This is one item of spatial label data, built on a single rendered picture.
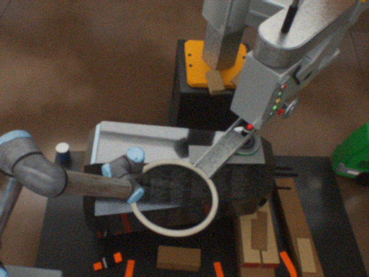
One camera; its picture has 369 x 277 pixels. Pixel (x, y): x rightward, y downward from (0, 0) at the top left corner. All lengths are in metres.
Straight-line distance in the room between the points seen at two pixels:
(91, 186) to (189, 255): 1.44
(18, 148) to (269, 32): 1.20
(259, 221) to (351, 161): 1.03
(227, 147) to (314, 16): 0.85
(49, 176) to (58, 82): 2.68
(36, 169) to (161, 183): 1.17
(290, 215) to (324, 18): 1.62
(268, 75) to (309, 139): 1.92
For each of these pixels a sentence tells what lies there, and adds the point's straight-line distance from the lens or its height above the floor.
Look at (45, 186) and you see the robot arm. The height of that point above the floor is 1.61.
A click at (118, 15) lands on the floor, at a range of 4.76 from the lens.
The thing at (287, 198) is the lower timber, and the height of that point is 0.11.
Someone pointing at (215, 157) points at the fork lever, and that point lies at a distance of 2.29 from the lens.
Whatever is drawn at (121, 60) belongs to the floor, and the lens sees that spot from 4.16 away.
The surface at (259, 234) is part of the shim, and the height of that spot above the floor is 0.24.
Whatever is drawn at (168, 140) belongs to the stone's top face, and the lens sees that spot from 2.46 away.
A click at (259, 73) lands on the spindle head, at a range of 2.00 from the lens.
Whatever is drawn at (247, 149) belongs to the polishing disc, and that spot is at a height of 0.83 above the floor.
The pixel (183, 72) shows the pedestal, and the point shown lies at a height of 0.74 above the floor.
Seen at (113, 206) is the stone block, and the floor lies 0.61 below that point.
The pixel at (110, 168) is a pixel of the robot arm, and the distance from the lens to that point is 1.84.
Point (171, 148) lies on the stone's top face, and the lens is 2.42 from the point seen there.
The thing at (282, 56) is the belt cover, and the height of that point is 1.62.
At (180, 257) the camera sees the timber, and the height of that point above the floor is 0.13.
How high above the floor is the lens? 2.76
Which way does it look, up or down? 53 degrees down
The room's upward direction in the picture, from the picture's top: 9 degrees clockwise
